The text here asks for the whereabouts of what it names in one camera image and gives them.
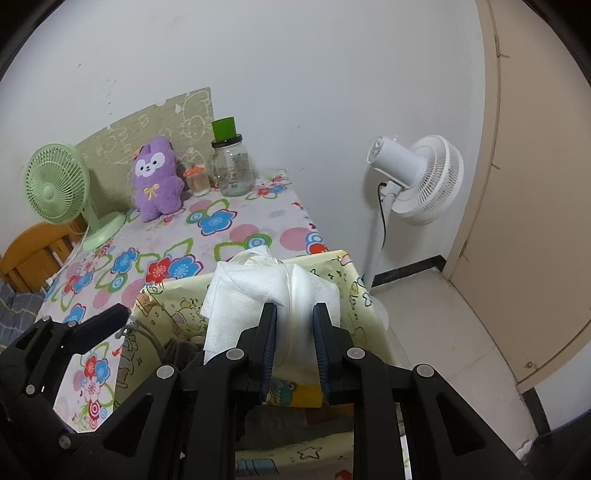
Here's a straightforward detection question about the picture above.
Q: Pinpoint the glass jar with green lid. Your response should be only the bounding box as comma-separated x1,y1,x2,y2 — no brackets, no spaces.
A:
210,117,254,198

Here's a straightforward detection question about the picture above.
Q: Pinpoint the yellow printed storage box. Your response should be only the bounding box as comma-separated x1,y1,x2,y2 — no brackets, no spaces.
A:
113,249,407,480

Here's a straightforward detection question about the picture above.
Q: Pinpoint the small jar with orange lid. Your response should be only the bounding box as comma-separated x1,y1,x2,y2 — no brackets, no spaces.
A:
184,165,211,198

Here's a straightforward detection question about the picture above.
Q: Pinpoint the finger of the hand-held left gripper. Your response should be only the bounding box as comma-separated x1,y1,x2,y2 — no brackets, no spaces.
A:
0,305,131,455

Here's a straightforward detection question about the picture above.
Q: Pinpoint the green desk fan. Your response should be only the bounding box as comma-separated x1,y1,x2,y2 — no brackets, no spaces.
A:
25,143,126,252

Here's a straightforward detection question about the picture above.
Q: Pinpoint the purple plush toy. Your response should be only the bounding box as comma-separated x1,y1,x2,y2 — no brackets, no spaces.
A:
131,135,185,223

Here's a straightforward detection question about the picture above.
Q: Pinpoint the white standing fan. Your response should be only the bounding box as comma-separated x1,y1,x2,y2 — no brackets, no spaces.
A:
362,135,465,287

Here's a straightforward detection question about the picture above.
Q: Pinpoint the beige wardrobe door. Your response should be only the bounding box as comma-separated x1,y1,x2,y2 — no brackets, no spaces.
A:
445,0,591,398

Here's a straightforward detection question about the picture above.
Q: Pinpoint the blue plaid bedding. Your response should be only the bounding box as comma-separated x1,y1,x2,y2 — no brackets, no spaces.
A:
0,281,47,352

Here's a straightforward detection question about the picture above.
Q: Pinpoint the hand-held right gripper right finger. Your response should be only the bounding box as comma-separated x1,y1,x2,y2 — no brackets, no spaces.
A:
312,302,539,480

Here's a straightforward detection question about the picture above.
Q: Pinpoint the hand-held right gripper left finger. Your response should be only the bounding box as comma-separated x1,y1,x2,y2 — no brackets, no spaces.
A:
91,302,279,480

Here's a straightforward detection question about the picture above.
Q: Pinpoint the yellow cartoon printed packet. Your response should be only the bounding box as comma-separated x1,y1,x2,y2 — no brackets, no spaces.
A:
270,376,324,409

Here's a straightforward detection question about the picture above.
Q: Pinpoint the black fan cable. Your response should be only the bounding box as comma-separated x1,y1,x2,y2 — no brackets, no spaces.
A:
378,182,389,247

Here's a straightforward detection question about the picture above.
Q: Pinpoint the white paper towel pack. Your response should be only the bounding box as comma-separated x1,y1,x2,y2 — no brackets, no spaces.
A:
199,246,342,374

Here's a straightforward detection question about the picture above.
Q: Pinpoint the green patterned board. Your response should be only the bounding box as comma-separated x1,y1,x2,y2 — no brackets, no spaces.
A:
74,87,218,210

